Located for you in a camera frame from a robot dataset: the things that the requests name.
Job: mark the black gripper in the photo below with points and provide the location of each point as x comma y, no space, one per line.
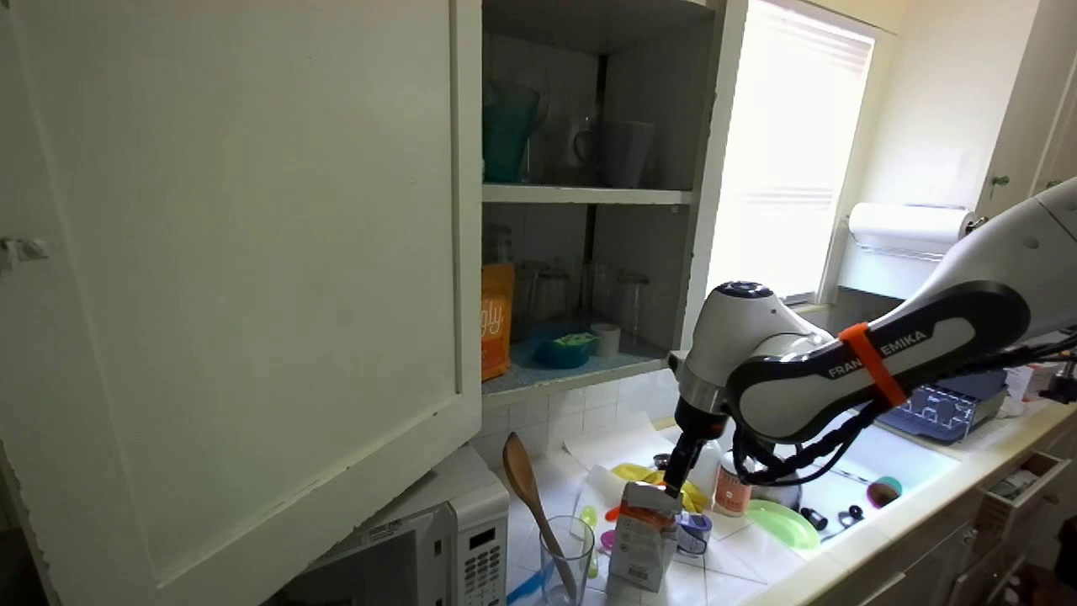
697,431

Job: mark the white packet with orange band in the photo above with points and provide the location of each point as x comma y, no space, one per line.
641,558

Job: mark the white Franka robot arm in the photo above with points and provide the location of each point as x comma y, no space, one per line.
809,372

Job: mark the orange food packet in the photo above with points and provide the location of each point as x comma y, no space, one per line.
496,322

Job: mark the white upper cabinet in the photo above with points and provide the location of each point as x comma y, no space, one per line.
700,225

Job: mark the cream lower cabinet drawers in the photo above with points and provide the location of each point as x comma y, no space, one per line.
931,559

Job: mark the white open cabinet door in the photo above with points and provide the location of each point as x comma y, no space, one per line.
248,281

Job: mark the pink cube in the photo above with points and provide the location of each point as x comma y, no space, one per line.
732,494

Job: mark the small jar with purple lid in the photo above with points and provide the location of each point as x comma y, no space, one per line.
696,534

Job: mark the pink spoon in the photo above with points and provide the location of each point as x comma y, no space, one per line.
607,541

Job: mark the yellow-green spatula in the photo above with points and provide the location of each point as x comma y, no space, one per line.
587,521

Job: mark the clear drinking glass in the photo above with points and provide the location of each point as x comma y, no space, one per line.
583,559

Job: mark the small white cup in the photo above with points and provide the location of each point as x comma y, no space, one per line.
607,342

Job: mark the wooden spoon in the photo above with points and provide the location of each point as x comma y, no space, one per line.
521,466

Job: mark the blue bowl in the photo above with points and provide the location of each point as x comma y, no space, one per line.
560,352

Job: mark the teal and pink ball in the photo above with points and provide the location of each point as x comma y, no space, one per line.
885,489

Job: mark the white microwave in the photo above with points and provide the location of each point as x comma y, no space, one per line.
475,527

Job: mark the white paper sheet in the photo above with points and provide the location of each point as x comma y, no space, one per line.
912,458

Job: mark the blue patterned box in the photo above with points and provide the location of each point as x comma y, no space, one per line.
943,411

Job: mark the grey tumbler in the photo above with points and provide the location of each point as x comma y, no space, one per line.
631,152

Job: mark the white paper towel roll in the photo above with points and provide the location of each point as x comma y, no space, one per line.
908,221

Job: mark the clear glass mug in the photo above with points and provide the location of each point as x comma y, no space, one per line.
572,144

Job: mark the white window blind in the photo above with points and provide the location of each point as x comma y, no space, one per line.
791,124

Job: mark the teal plastic cup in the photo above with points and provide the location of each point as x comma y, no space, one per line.
510,135

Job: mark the white closed cabinets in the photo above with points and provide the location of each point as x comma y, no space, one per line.
1027,104

